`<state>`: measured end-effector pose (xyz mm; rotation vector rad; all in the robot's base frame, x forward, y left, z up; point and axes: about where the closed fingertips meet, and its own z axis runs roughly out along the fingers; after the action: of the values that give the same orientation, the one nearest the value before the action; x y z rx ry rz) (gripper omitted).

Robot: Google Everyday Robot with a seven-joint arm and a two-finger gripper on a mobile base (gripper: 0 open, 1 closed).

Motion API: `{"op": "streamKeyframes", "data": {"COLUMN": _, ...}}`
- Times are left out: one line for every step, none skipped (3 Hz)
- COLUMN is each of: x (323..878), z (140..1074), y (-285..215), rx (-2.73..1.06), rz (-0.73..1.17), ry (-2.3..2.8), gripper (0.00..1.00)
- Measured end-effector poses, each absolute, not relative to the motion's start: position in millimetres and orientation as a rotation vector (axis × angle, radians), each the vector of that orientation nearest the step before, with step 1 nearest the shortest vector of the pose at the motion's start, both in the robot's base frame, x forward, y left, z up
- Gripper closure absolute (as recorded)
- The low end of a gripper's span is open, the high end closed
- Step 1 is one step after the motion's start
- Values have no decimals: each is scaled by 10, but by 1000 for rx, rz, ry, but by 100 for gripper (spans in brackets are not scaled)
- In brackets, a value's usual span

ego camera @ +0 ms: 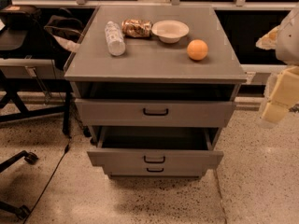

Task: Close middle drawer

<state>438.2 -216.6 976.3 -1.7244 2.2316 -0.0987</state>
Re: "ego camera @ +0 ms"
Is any grey side desk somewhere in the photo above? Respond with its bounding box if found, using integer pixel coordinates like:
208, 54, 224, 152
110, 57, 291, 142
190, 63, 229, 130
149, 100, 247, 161
0, 59, 64, 79

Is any grey drawer cabinet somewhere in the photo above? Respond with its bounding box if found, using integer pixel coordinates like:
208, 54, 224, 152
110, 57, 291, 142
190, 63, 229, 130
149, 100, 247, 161
64, 5, 248, 180

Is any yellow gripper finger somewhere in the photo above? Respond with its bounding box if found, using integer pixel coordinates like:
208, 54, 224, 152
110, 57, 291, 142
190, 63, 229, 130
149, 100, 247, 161
258, 103, 289, 129

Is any orange ball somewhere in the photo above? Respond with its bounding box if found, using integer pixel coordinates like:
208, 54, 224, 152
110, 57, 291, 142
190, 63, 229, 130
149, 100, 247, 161
187, 39, 208, 61

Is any dark bag on chair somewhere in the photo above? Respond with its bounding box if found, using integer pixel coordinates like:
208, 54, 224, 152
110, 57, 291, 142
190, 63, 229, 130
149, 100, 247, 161
44, 15, 84, 52

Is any grey drawer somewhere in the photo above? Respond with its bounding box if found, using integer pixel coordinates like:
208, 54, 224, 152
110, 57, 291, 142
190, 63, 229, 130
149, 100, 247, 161
106, 168, 206, 178
75, 99, 235, 128
88, 127, 223, 173

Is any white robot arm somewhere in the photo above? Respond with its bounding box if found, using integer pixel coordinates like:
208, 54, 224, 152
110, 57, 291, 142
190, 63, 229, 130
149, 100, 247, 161
256, 7, 299, 128

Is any grey top drawer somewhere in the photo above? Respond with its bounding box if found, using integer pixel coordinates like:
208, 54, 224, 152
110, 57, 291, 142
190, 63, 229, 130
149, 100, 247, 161
75, 99, 235, 128

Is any crumpled chip bag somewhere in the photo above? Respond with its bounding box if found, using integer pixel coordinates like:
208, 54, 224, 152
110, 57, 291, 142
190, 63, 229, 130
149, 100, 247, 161
121, 19, 152, 38

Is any clear plastic water bottle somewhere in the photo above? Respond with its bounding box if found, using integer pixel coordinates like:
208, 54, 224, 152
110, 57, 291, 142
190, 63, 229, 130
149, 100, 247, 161
105, 21, 126, 56

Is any black office chair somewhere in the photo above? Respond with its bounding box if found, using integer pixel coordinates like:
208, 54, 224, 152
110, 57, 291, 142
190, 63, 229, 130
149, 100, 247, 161
0, 5, 71, 134

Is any black chair base with casters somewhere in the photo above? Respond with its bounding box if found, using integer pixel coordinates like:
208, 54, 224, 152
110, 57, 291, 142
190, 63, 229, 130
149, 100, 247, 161
0, 150, 38, 220

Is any black floor cable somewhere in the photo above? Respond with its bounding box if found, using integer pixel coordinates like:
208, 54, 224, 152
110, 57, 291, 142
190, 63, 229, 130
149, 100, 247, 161
21, 87, 82, 224

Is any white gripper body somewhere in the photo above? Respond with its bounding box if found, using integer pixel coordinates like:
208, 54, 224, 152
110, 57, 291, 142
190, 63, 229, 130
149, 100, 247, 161
264, 66, 299, 109

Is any white bowl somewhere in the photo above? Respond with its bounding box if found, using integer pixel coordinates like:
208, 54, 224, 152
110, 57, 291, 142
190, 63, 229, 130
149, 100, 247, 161
151, 21, 189, 44

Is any grey bottom drawer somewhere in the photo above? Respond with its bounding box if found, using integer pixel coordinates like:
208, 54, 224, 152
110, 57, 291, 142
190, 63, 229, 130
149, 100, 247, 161
106, 168, 206, 178

